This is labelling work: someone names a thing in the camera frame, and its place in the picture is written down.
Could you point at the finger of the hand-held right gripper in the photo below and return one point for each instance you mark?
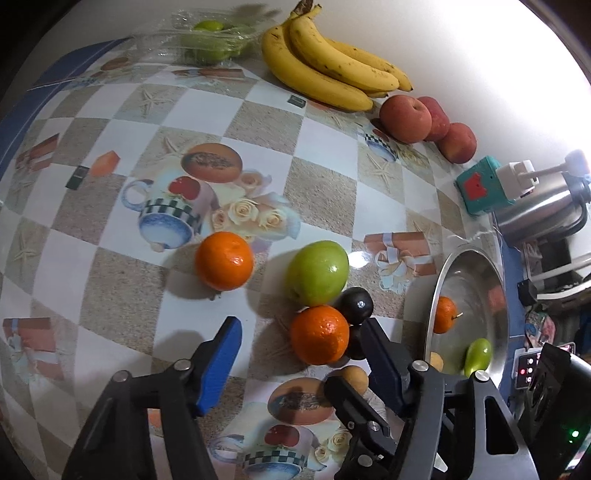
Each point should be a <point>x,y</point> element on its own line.
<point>358,415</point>

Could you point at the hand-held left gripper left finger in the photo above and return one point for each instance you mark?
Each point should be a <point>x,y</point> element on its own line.
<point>221,364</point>

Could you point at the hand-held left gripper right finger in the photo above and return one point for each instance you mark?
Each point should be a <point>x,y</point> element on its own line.
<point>383,364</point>

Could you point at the brown longan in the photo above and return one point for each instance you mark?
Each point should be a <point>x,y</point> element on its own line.
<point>436,361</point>
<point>354,377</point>

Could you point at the dark purple plum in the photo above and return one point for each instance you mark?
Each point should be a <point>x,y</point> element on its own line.
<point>354,304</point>
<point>354,347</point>

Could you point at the orange mandarin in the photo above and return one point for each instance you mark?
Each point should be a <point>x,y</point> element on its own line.
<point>444,314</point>
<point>320,334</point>
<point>225,261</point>

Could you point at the oblong green fruit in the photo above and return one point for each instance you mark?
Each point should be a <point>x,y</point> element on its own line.
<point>478,356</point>

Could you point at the round green fruit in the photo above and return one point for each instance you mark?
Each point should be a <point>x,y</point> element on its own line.
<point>317,273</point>

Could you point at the stainless steel bowl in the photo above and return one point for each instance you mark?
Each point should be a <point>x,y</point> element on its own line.
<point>466,286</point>

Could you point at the stainless steel kettle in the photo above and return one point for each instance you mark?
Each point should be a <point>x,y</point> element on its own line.
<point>535,212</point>

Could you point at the white plug adapter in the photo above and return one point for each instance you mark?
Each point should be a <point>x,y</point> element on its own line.
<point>515,177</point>

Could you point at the right red peach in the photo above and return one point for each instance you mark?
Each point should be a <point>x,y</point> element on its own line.
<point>458,143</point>

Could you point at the red peach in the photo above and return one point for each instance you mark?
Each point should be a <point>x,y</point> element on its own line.
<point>438,117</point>
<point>458,143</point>

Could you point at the red apple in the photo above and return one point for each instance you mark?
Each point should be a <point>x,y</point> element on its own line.
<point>406,119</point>

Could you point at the middle red peach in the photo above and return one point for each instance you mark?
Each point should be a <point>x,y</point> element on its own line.
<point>438,117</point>

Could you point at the yellow banana bunch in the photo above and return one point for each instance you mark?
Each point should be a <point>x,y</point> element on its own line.
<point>323,64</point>

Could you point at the small green fruit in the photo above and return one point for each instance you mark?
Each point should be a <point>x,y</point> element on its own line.
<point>203,50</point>
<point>207,25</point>

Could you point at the clear plastic fruit container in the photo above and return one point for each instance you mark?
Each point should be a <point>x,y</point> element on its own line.
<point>161,37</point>

